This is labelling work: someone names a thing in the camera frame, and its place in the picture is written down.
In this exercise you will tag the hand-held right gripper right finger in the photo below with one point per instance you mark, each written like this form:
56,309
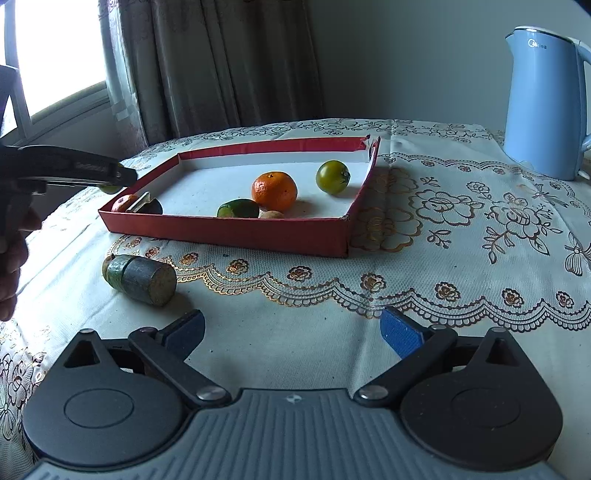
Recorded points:
401,333

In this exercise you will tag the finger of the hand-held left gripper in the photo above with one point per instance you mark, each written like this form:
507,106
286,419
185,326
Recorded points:
87,167

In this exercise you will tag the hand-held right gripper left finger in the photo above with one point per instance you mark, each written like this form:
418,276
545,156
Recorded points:
187,335

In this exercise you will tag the green tomato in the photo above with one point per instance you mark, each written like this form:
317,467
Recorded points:
110,189
332,176

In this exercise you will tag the red cardboard box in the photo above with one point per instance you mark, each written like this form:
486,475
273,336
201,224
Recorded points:
221,236

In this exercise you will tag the green avocado piece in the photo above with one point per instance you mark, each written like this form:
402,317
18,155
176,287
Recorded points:
238,208

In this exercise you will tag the large orange mandarin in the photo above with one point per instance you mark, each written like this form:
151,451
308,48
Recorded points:
274,190

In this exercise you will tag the person's left hand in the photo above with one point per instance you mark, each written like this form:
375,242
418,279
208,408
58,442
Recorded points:
11,270

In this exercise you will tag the dark cylinder piece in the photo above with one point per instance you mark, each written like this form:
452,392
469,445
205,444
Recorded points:
148,279

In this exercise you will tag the sheer patterned curtain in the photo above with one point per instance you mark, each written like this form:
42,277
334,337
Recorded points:
121,92

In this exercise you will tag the floral embroidered tablecloth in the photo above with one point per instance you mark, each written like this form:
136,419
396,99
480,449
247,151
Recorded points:
461,258

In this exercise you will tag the brown curtain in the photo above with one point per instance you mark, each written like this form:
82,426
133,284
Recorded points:
221,64

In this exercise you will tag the light blue electric kettle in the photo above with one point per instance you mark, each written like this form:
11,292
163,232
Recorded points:
549,92

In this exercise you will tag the window frame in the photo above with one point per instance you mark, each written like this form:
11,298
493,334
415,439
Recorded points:
60,105

